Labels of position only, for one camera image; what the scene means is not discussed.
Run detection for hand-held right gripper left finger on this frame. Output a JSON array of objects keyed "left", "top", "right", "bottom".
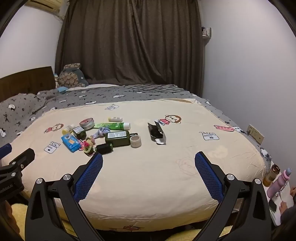
[{"left": 24, "top": 152, "right": 104, "bottom": 241}]

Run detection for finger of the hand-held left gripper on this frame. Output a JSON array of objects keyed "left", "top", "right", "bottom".
[
  {"left": 0, "top": 143, "right": 12, "bottom": 159},
  {"left": 0, "top": 148, "right": 35, "bottom": 178}
]

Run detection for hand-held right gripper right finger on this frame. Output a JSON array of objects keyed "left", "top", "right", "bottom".
[{"left": 194, "top": 151, "right": 272, "bottom": 241}]

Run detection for colourful hair ties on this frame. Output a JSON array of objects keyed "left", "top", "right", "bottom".
[{"left": 80, "top": 137, "right": 96, "bottom": 156}]

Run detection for small black bottle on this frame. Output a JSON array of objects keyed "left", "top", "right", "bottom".
[{"left": 95, "top": 143, "right": 114, "bottom": 155}]

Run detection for blue tissue packet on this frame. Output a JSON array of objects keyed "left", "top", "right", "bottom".
[{"left": 61, "top": 133, "right": 82, "bottom": 153}]

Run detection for small dark green box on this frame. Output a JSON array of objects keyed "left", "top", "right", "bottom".
[{"left": 73, "top": 126, "right": 87, "bottom": 140}]

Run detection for knotted blue white cloth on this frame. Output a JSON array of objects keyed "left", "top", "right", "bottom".
[{"left": 91, "top": 127, "right": 111, "bottom": 139}]

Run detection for large dark green bottle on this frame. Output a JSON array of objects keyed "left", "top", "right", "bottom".
[{"left": 105, "top": 130, "right": 139, "bottom": 147}]

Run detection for small yellow bottle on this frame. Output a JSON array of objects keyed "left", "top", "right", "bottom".
[{"left": 62, "top": 124, "right": 75, "bottom": 135}]

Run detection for red round metal tin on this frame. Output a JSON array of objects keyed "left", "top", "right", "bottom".
[{"left": 79, "top": 117, "right": 96, "bottom": 130}]

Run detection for green tube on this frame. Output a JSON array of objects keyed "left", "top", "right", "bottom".
[{"left": 94, "top": 122, "right": 131, "bottom": 131}]

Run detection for beige tape roll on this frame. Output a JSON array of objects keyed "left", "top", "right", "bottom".
[{"left": 130, "top": 135, "right": 142, "bottom": 148}]

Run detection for black foil wrapper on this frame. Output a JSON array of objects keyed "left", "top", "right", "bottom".
[{"left": 147, "top": 122, "right": 166, "bottom": 145}]

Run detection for yellow plush blanket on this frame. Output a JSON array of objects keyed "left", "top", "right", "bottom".
[{"left": 9, "top": 203, "right": 232, "bottom": 241}]

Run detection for grey printed duvet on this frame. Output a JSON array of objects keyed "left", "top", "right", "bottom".
[{"left": 0, "top": 84, "right": 273, "bottom": 163}]

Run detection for cream printed blanket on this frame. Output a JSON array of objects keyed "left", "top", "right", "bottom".
[{"left": 1, "top": 98, "right": 265, "bottom": 231}]

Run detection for amber glass bottle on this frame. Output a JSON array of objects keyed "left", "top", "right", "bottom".
[{"left": 262, "top": 164, "right": 280, "bottom": 187}]

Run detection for pink water bottle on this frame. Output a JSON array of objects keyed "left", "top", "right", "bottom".
[{"left": 267, "top": 169, "right": 292, "bottom": 197}]

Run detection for wooden headboard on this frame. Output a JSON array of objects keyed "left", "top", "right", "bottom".
[{"left": 0, "top": 66, "right": 56, "bottom": 102}]

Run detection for white bedside table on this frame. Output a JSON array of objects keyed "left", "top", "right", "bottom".
[{"left": 266, "top": 160, "right": 296, "bottom": 226}]

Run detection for patterned plush toy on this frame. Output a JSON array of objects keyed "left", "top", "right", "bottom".
[{"left": 57, "top": 63, "right": 89, "bottom": 88}]

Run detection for dark brown curtain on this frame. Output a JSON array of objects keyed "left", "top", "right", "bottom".
[{"left": 54, "top": 0, "right": 208, "bottom": 99}]

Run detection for air conditioner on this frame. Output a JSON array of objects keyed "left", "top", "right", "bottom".
[{"left": 24, "top": 0, "right": 62, "bottom": 16}]

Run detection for wall socket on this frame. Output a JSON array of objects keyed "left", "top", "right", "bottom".
[{"left": 247, "top": 124, "right": 265, "bottom": 144}]

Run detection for wall shelf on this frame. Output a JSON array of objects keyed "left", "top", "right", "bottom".
[{"left": 201, "top": 27, "right": 212, "bottom": 43}]

